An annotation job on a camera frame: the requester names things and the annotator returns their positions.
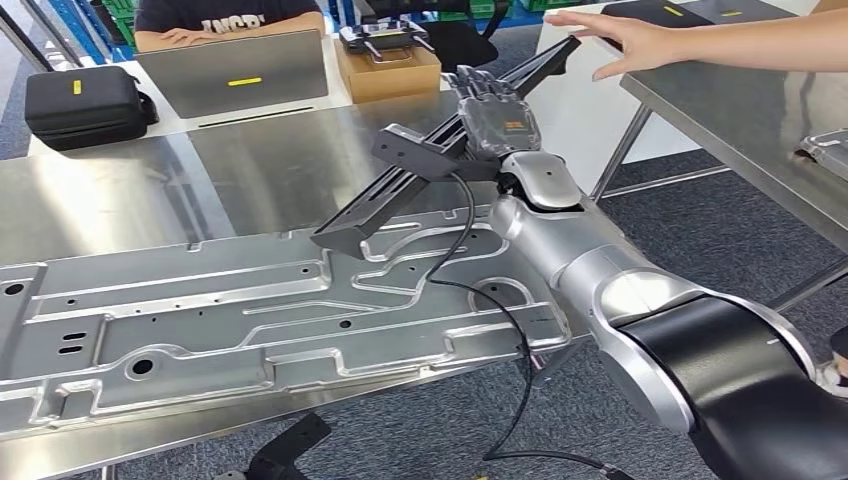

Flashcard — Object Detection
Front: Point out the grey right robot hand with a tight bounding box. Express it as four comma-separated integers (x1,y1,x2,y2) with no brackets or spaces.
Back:
449,64,543,162

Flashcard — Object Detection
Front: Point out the person's right hand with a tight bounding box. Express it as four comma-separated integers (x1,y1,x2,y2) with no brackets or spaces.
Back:
543,9,684,82

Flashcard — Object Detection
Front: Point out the black plastic frame part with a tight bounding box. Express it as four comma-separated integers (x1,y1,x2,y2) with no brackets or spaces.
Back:
309,36,583,261

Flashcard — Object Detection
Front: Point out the stainless steel workbench table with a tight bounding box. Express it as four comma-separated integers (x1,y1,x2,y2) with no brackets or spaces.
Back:
0,89,598,480
589,39,848,313

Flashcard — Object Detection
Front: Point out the stamped silver metal part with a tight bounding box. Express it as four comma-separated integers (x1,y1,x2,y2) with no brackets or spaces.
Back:
793,129,848,183

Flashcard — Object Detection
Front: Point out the black zip case yellow label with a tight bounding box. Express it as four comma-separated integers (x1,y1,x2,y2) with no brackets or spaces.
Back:
599,0,715,51
25,64,160,152

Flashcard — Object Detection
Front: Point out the black office chair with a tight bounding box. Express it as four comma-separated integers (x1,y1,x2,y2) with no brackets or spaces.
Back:
367,0,513,74

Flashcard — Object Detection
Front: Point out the green plastic crate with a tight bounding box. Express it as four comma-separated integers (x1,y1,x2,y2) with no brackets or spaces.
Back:
519,0,598,13

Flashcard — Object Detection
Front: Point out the dark flat laptop yellow sticker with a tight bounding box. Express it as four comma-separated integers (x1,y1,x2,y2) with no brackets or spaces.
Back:
682,0,800,26

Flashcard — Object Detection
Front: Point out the black remote controller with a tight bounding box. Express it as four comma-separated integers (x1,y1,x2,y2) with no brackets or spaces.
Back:
339,16,437,61

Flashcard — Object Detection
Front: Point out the silver laptop with yellow sticker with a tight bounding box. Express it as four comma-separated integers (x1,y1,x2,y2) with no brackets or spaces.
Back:
137,29,331,121

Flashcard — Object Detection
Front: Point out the person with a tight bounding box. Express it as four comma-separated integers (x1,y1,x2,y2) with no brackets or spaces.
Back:
134,0,326,53
818,324,848,399

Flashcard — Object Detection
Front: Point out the large stamped silver metal panel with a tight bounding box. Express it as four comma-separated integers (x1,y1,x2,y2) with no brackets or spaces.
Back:
0,205,574,444

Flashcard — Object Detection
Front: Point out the blue storage rack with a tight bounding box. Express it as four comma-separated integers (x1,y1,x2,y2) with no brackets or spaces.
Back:
46,0,140,66

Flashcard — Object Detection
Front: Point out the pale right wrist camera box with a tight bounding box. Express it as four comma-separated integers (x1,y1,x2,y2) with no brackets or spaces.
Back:
370,123,503,182

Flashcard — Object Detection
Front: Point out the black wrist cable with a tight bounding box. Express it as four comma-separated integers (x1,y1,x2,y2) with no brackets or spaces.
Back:
423,172,639,480

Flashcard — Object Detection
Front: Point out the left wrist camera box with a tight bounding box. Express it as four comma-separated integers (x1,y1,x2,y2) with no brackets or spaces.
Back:
211,411,333,480

